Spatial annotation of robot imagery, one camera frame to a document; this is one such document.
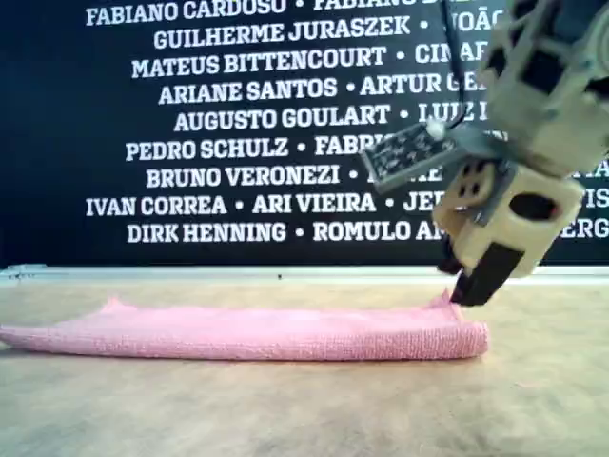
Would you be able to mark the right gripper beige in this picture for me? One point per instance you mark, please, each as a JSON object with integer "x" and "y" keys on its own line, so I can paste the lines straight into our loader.
{"x": 547, "y": 238}

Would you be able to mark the pink cloth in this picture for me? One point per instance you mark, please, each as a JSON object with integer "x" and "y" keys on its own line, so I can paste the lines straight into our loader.
{"x": 238, "y": 333}

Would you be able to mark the black banner with names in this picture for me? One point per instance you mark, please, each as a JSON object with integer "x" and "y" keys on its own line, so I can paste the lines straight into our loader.
{"x": 95, "y": 47}

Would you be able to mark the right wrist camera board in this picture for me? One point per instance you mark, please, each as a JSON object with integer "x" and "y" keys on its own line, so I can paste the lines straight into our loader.
{"x": 404, "y": 154}

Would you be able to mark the aluminium rail under banner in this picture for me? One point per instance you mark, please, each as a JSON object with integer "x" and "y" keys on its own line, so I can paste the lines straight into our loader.
{"x": 190, "y": 275}

